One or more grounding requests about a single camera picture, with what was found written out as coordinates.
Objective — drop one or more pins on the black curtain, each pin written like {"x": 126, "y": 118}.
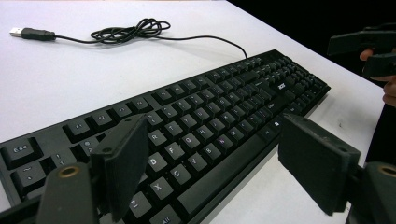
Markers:
{"x": 295, "y": 18}

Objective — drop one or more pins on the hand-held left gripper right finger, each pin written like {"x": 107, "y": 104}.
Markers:
{"x": 317, "y": 161}

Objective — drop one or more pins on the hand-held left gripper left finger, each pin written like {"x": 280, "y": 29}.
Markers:
{"x": 120, "y": 165}

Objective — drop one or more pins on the black computer keyboard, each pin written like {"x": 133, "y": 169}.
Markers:
{"x": 199, "y": 124}

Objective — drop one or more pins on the white table cover board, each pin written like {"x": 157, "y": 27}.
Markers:
{"x": 77, "y": 77}

